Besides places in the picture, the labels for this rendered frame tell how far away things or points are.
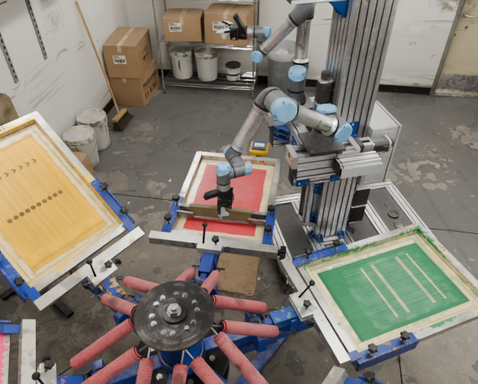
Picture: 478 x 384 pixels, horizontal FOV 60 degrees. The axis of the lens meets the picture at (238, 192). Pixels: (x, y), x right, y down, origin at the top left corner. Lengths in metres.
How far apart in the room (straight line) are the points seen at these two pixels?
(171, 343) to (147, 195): 2.69
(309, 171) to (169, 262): 1.49
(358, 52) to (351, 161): 0.61
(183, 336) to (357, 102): 1.74
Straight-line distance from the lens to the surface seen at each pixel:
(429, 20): 5.76
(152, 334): 1.58
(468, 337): 3.42
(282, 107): 2.00
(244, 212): 2.30
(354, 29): 2.43
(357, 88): 2.60
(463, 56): 6.11
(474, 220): 4.29
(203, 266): 2.07
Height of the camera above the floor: 2.65
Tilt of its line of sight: 41 degrees down
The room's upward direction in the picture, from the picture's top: straight up
